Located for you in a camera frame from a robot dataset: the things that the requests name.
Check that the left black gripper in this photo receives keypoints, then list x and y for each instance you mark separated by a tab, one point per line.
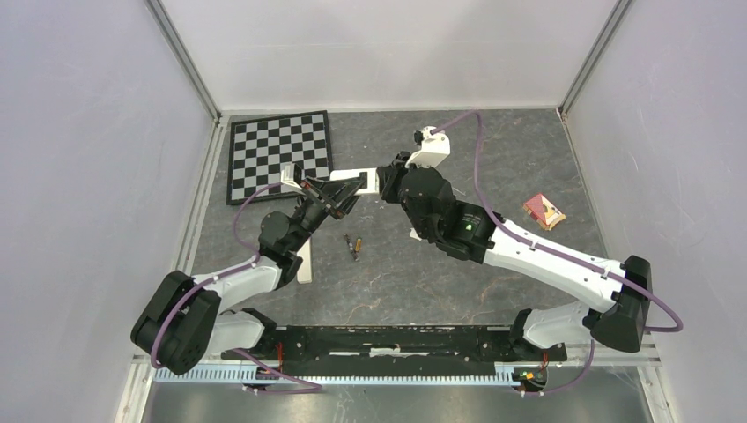
342	192

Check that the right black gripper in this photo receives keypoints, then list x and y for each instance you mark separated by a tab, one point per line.
390	175

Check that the red white remote control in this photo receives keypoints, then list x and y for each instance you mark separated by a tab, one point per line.
369	177

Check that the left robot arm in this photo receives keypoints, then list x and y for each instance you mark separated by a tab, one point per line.
187	318

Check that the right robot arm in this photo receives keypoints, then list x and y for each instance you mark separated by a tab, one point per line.
610	306

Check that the long white remote control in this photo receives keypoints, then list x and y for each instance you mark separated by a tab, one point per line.
305	274

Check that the black white chessboard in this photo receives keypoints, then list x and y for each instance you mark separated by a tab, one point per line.
260	148

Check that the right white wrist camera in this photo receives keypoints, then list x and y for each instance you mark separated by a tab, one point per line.
433	148

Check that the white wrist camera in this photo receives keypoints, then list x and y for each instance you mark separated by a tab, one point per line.
291	177
433	148

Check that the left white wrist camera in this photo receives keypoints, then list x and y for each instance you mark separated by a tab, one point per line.
291	177

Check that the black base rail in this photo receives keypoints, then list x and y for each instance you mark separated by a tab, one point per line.
400	350

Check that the white toothed cable duct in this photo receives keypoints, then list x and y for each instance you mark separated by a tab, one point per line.
250	374

